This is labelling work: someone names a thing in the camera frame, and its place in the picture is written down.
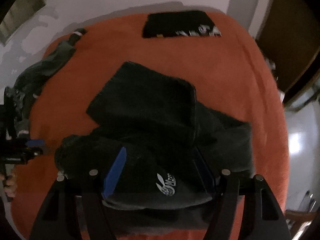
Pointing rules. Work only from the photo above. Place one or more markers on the grey-green jacket with striped cuff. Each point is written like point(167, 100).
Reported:
point(50, 65)

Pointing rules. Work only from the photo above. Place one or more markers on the person's left hand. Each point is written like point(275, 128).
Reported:
point(10, 186)

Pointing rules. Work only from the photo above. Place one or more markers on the folded black printed garment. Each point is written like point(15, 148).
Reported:
point(172, 22)

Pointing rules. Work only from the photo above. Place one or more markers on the orange blanket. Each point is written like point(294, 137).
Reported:
point(250, 92)

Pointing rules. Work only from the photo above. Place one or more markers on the dark camouflage garment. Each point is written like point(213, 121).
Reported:
point(21, 105)

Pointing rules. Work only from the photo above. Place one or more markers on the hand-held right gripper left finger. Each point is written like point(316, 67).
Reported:
point(116, 172)

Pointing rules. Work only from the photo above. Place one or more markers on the wooden door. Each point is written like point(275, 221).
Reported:
point(295, 42)

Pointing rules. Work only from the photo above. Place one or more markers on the wooden chair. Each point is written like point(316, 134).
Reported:
point(300, 215)

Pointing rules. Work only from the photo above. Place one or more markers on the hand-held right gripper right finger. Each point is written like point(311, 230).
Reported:
point(205, 175)

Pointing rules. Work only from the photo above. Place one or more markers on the black pants with white logo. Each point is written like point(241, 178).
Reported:
point(150, 105)

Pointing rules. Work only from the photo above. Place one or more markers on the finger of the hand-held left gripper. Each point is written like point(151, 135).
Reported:
point(35, 143)

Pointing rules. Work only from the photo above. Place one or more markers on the barred window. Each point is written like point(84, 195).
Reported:
point(22, 17)

